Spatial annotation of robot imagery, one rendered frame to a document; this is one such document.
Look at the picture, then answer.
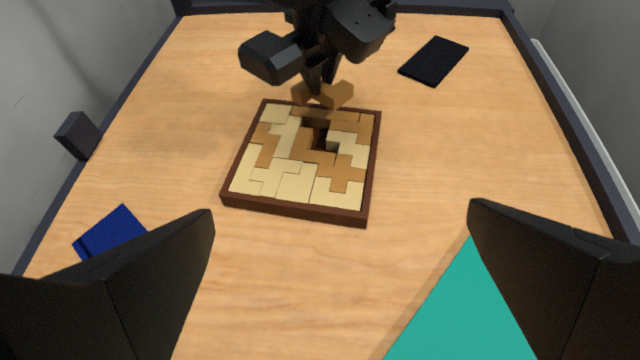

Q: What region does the blue notebook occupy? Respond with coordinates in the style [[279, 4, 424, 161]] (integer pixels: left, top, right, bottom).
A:
[[71, 202, 148, 261]]

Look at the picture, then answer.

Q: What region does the teal flat slab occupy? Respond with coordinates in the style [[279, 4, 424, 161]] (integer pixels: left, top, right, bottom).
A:
[[382, 235, 537, 360]]

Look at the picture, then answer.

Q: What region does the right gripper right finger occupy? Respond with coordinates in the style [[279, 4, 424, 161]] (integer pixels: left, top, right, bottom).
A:
[[466, 197, 640, 360]]

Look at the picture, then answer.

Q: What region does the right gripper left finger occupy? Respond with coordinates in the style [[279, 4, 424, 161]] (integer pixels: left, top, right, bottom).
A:
[[0, 208, 216, 360]]

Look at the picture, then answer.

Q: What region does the brown wooden puzzle tray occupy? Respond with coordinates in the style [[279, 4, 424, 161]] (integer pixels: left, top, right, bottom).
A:
[[218, 98, 382, 230]]

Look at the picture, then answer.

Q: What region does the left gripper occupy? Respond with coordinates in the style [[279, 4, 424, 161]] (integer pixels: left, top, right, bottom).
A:
[[237, 4, 343, 96]]

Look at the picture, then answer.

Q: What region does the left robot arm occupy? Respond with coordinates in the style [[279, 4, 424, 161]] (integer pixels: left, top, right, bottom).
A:
[[271, 0, 397, 64]]

